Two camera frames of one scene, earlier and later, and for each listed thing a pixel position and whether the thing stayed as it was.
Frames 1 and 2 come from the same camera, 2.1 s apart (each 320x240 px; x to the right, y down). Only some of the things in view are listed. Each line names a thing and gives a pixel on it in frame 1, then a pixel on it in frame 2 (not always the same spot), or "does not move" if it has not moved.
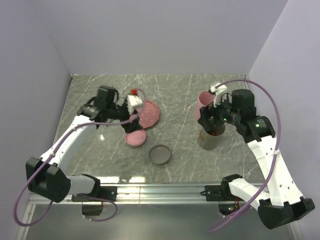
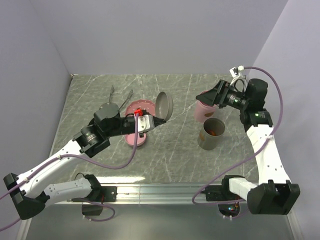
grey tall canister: [209, 140] does not move
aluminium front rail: [152, 194] does not move
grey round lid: [159, 154] to [164, 107]
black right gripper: [207, 112] to [220, 91]
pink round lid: [135, 138] does not move
